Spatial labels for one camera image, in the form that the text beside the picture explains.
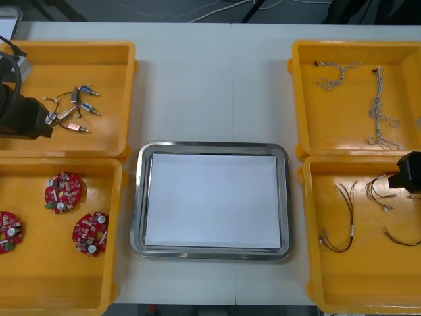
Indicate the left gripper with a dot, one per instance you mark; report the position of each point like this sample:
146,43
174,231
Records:
28,113

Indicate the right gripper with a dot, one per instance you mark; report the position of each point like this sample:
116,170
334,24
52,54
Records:
414,168

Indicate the solenoid with blue label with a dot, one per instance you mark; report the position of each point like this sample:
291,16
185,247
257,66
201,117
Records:
51,120

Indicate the round red circuit board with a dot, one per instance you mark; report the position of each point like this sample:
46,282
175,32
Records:
62,194
87,230
10,230

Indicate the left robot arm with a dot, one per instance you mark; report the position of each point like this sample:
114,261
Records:
21,67

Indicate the pile of small metal solenoids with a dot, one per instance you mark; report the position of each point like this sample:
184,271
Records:
86,106

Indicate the yellow-orange plastic bin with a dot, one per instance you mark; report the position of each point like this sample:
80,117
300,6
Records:
345,115
361,279
108,98
49,279

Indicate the grey rimmed tray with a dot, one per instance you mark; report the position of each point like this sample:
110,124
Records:
10,23

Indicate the black floor equipment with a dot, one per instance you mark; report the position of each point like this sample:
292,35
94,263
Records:
361,10

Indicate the white sheet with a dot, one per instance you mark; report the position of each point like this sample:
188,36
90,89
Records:
213,197

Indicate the steel tray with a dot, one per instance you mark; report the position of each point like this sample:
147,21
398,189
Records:
210,254

